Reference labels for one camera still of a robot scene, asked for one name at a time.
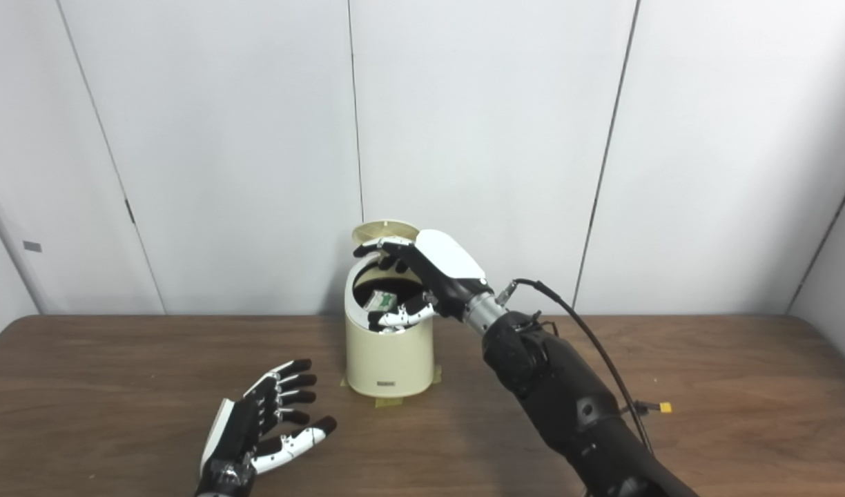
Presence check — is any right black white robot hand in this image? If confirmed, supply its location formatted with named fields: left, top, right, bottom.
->
left=353, top=229, right=496, bottom=332

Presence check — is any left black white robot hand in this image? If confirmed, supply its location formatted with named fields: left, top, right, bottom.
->
left=195, top=359, right=338, bottom=485

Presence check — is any cream round bin lid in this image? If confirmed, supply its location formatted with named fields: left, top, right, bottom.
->
left=351, top=220, right=421, bottom=257

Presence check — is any cream-colored bin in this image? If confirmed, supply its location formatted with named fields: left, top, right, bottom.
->
left=344, top=257, right=435, bottom=399

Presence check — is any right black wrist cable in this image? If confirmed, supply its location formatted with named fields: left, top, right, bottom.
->
left=497, top=278, right=673, bottom=456

